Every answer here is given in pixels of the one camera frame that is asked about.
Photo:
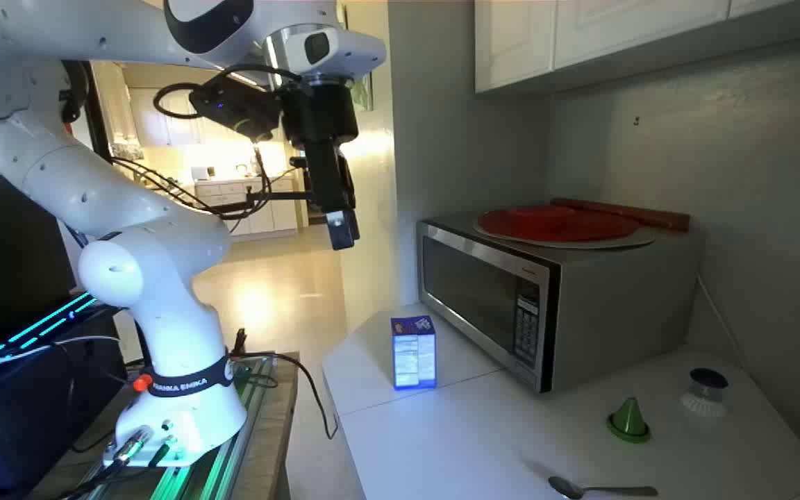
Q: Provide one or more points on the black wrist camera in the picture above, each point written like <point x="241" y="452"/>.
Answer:
<point x="236" y="106"/>

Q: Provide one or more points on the green plastic cone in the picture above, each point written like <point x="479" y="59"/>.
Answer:
<point x="629" y="423"/>

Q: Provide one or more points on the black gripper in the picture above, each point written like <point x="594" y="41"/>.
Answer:
<point x="316" y="120"/>

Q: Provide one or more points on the blue and white carton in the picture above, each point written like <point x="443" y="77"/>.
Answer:
<point x="412" y="355"/>

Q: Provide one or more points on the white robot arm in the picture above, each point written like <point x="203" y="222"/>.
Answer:
<point x="141" y="249"/>

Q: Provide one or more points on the black computer monitor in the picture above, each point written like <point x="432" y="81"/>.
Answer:
<point x="33" y="269"/>

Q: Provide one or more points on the small black-lidded jar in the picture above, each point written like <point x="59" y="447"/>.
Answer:
<point x="705" y="393"/>

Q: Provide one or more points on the stainless steel microwave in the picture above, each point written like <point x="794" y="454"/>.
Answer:
<point x="559" y="315"/>

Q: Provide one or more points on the white upper cabinet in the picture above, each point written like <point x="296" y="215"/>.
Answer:
<point x="536" y="47"/>

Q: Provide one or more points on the red round plate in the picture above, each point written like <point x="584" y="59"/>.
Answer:
<point x="557" y="224"/>

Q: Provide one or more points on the metal spoon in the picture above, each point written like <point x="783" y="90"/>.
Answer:
<point x="578" y="494"/>

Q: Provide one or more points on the robot mounting table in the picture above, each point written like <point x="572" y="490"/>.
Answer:
<point x="244" y="468"/>

